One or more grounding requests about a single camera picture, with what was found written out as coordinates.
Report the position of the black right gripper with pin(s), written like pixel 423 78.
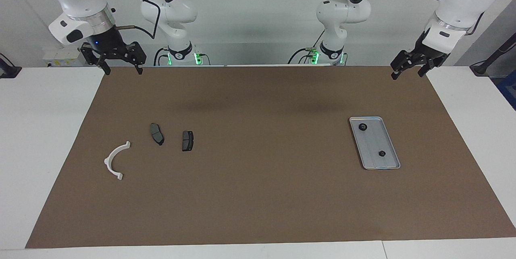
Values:
pixel 109 43

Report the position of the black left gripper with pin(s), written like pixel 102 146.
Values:
pixel 429 55

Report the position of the black bearing gear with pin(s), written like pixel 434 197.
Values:
pixel 363 127
pixel 381 153

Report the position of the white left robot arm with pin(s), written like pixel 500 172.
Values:
pixel 463 1

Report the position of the silver metal tray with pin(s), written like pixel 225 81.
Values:
pixel 371 142

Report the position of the white box with yellow labels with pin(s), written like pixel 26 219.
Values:
pixel 60 55

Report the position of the curved dark brake pad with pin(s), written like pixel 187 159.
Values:
pixel 157 134

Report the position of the blue crate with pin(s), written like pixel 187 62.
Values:
pixel 508 89

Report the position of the rectangular dark brake pad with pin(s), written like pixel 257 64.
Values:
pixel 187 140

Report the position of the brown table mat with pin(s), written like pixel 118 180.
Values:
pixel 258 194

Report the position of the white semicircular plastic bracket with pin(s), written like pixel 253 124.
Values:
pixel 107 161

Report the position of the black clamp mount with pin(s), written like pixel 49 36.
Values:
pixel 10 71

